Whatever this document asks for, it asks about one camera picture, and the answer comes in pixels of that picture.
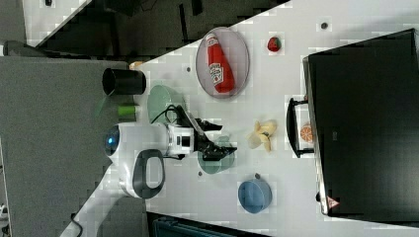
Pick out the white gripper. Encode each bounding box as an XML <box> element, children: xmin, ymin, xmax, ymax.
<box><xmin>167</xmin><ymin>118</ymin><xmax>237</xmax><ymax>161</ymax></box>

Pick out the yellow peeled toy banana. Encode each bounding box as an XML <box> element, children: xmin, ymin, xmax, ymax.
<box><xmin>246</xmin><ymin>119</ymin><xmax>277</xmax><ymax>152</ymax></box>

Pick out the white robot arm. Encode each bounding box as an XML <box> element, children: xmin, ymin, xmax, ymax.
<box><xmin>59</xmin><ymin>122</ymin><xmax>236</xmax><ymax>237</ymax></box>

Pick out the black toaster oven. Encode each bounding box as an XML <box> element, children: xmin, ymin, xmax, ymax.
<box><xmin>303</xmin><ymin>29</ymin><xmax>419</xmax><ymax>226</ymax></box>

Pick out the green cup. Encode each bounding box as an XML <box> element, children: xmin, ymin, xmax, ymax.
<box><xmin>198</xmin><ymin>136</ymin><xmax>235</xmax><ymax>175</ymax></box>

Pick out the light green plate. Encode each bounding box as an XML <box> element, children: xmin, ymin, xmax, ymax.
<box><xmin>147</xmin><ymin>85</ymin><xmax>187</xmax><ymax>123</ymax></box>

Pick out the red toy ketchup bottle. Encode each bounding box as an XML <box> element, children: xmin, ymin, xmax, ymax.
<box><xmin>206</xmin><ymin>33</ymin><xmax>235</xmax><ymax>93</ymax></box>

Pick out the blue bowl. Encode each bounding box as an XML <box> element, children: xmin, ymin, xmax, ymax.
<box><xmin>237</xmin><ymin>179</ymin><xmax>273</xmax><ymax>214</ymax></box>

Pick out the grey round plate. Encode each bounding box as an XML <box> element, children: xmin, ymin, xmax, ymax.
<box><xmin>196</xmin><ymin>28</ymin><xmax>250</xmax><ymax>99</ymax></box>

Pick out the green marker object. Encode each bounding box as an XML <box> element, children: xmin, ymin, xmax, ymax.
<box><xmin>118</xmin><ymin>106</ymin><xmax>137</xmax><ymax>117</ymax></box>

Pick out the black cylinder cup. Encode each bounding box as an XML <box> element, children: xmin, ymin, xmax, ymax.
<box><xmin>102</xmin><ymin>68</ymin><xmax>146</xmax><ymax>96</ymax></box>

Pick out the orange toy slice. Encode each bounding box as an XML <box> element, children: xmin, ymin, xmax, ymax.
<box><xmin>299</xmin><ymin>123</ymin><xmax>313</xmax><ymax>143</ymax></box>

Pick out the dark blue crate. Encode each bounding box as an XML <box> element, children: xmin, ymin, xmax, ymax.
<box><xmin>151</xmin><ymin>217</ymin><xmax>265</xmax><ymax>237</ymax></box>

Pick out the red toy strawberry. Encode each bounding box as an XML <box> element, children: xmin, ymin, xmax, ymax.
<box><xmin>267</xmin><ymin>37</ymin><xmax>282</xmax><ymax>52</ymax></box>

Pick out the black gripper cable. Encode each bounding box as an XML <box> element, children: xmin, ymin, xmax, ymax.
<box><xmin>150</xmin><ymin>104</ymin><xmax>199</xmax><ymax>132</ymax></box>

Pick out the black oven door handle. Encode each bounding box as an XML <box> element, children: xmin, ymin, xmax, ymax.
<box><xmin>286</xmin><ymin>98</ymin><xmax>314</xmax><ymax>158</ymax></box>

